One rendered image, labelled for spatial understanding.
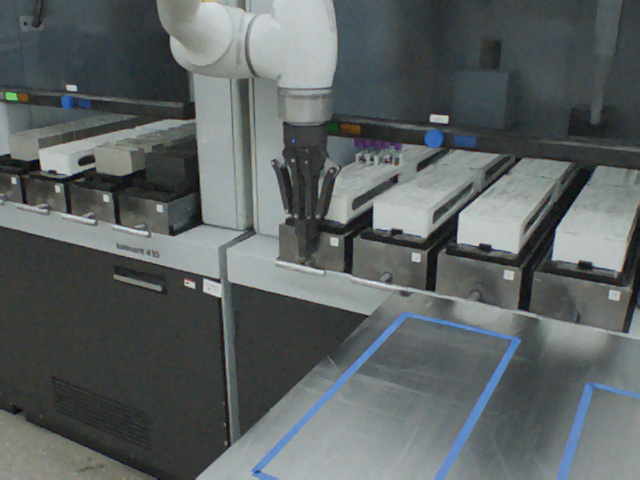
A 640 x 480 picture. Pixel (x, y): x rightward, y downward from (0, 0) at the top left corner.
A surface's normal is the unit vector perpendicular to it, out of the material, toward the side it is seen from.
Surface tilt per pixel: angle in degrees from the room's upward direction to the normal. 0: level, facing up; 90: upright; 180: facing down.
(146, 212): 90
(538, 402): 0
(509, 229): 90
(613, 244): 90
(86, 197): 90
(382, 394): 0
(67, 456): 0
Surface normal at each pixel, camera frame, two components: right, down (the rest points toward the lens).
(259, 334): -0.53, 0.30
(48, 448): 0.00, -0.93
